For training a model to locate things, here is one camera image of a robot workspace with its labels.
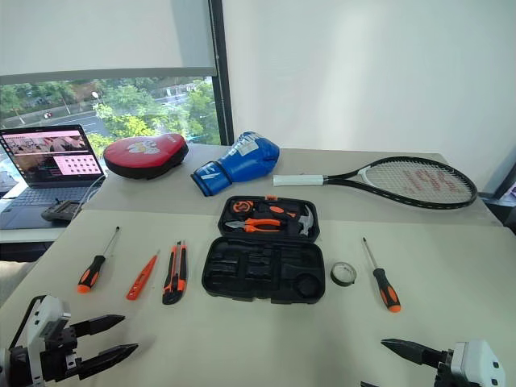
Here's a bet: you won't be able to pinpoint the black window frame post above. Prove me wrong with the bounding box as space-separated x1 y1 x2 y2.
208 0 235 147

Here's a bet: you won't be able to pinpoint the white laptop cable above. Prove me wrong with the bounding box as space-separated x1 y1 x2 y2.
79 173 108 211

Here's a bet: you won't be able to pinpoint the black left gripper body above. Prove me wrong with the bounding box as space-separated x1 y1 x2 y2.
40 322 84 383

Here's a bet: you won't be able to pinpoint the orange voltage tester pen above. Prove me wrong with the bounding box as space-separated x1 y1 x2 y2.
125 249 161 302

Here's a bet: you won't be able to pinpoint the orange handled pliers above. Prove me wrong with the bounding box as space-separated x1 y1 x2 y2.
224 217 283 235

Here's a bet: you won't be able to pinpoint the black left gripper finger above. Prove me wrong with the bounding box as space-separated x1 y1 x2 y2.
77 343 139 381
70 314 127 339

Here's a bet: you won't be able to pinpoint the steel claw hammer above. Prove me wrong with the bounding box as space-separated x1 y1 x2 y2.
295 205 316 238

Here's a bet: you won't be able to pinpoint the black tennis racket white grip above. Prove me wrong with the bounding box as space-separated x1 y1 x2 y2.
272 156 479 211

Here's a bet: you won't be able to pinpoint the black orange screwdriver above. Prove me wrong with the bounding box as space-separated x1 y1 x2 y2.
360 236 402 314
77 226 121 294

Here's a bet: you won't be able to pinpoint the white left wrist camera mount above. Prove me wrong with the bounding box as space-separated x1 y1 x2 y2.
7 294 73 384

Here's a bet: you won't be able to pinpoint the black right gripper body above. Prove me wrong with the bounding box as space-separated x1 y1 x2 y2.
432 347 457 387

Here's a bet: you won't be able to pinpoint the orange black utility knife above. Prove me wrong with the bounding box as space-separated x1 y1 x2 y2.
161 239 189 306

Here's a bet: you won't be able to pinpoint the grey framed monitor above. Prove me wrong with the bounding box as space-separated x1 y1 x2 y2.
480 140 516 199

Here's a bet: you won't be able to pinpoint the black handheld controller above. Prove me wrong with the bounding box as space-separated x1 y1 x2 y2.
41 199 82 223

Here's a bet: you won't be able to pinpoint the white roller blind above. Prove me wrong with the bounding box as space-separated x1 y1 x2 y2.
0 0 219 86

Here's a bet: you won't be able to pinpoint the open grey laptop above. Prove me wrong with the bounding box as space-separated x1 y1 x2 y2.
0 124 107 231

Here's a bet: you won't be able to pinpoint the black electrical tape roll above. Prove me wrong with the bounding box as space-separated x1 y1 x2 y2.
330 260 358 289

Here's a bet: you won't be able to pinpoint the blue boxing glove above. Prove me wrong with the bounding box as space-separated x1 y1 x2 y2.
190 130 281 198

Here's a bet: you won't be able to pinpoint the red boxing focus pad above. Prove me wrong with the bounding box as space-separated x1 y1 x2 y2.
102 133 189 181

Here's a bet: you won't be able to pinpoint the black tool case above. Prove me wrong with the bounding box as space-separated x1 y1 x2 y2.
201 195 327 306

